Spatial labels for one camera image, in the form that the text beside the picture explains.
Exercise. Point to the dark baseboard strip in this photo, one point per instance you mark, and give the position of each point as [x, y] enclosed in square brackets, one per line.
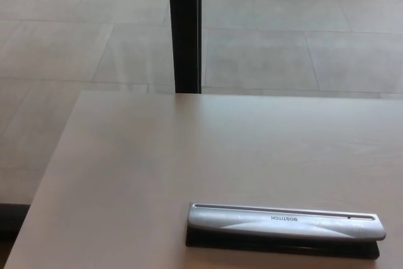
[11, 218]

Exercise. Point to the silver Bostitch hole punch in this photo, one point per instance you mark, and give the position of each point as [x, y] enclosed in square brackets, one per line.
[258, 223]

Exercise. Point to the black vertical window frame post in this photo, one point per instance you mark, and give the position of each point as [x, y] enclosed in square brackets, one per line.
[185, 29]

